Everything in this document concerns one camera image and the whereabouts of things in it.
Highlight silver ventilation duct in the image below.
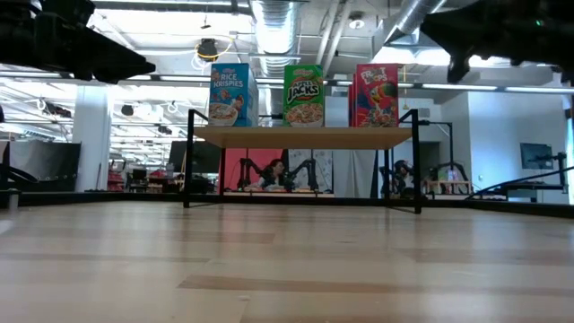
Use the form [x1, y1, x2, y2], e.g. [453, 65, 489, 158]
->
[371, 0, 449, 46]
[249, 0, 300, 80]

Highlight black aluminium table frame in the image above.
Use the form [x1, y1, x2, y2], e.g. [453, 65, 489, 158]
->
[0, 190, 574, 220]

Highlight large black screen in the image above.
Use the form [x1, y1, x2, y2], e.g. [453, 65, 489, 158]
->
[8, 140, 83, 193]

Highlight black round ceiling device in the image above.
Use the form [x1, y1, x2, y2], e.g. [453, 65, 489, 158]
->
[196, 38, 220, 63]

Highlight black hanging cable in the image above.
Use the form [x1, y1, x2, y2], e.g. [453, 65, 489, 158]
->
[465, 164, 574, 200]

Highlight black computer monitor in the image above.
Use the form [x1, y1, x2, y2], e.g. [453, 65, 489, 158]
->
[168, 140, 223, 175]

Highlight green Apple Jacks cereal box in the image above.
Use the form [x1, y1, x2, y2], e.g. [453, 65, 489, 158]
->
[282, 65, 326, 128]

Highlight blue Rice Krispies cereal box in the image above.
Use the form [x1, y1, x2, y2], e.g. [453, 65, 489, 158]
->
[208, 62, 260, 128]

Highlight monitor on desk arm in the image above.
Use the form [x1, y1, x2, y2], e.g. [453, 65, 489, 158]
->
[519, 142, 567, 170]

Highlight wooden shelf with black frame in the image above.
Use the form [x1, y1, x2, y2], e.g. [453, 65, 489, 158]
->
[182, 108, 454, 215]

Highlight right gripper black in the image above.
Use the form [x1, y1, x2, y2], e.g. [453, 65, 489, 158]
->
[420, 0, 574, 85]

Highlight person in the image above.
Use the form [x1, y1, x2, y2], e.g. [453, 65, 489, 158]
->
[256, 158, 289, 190]

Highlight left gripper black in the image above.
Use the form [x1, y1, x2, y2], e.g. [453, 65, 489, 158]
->
[0, 0, 157, 85]

